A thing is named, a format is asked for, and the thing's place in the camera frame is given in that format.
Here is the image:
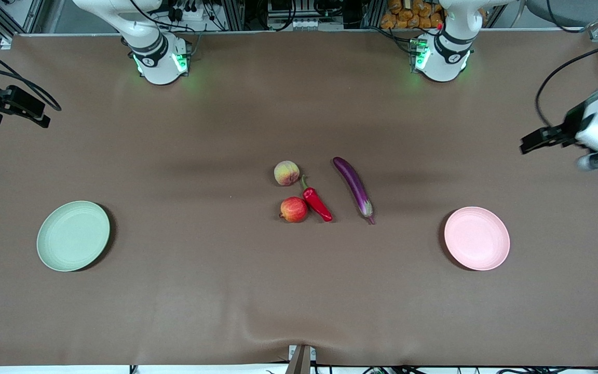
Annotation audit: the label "long purple eggplant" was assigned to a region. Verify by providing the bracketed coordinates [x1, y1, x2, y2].
[333, 156, 376, 225]

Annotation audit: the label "red chili pepper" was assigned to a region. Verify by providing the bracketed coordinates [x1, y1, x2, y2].
[300, 175, 334, 223]

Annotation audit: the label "yellow pink peach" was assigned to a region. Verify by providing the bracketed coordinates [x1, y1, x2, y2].
[274, 161, 301, 186]

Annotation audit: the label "red apple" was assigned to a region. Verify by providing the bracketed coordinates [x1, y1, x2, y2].
[279, 196, 308, 223]

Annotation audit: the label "pink round plate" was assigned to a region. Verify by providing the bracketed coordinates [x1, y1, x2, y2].
[444, 206, 511, 271]

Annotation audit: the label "light green round plate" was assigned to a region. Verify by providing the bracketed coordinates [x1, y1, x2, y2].
[36, 201, 111, 272]

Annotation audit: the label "orange snack bags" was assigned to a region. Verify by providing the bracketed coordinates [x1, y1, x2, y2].
[380, 0, 445, 30]

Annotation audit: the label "large table cover mat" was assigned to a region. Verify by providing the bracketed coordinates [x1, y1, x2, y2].
[0, 29, 598, 367]

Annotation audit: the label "white power strip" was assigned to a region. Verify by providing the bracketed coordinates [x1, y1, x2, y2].
[167, 4, 211, 22]

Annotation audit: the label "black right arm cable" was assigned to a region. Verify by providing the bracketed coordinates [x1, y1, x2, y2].
[0, 37, 62, 112]

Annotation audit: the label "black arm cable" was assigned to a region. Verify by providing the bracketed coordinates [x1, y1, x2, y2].
[0, 37, 62, 112]
[535, 46, 598, 129]

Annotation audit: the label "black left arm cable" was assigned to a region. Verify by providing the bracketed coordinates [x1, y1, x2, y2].
[535, 46, 598, 129]

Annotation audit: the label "metal table edge bracket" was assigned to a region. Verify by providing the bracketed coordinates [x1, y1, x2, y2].
[288, 344, 317, 374]

